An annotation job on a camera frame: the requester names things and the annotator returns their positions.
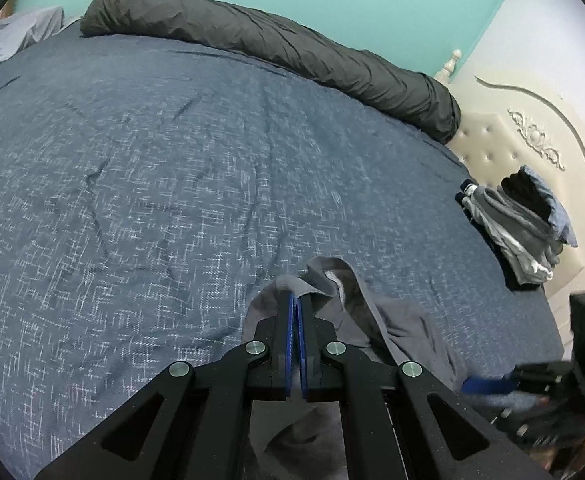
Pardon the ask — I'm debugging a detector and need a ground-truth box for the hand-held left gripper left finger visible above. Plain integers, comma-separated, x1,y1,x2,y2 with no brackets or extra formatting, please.
35,287,301,480

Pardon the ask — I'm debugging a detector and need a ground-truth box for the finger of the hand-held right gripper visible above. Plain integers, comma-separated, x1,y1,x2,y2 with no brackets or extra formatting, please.
461,362,573,402

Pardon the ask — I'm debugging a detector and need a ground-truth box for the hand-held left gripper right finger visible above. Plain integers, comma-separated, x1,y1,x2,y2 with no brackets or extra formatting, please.
297,294,553,480

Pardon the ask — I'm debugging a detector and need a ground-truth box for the grey garment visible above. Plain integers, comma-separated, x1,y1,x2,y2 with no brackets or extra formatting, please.
242,256,478,480

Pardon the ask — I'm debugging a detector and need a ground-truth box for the stack of folded clothes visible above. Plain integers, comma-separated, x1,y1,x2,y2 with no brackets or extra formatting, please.
455,165,581,291

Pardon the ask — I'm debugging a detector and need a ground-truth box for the cream carved headboard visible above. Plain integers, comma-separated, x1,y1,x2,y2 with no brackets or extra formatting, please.
435,49,585,321

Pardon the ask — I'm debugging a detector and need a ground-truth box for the dark grey rolled duvet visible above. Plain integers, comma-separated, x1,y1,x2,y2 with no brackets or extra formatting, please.
80,0,462,146

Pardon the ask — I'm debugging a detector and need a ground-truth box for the light blue pillow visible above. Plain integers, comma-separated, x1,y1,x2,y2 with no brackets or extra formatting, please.
0,5,80,78

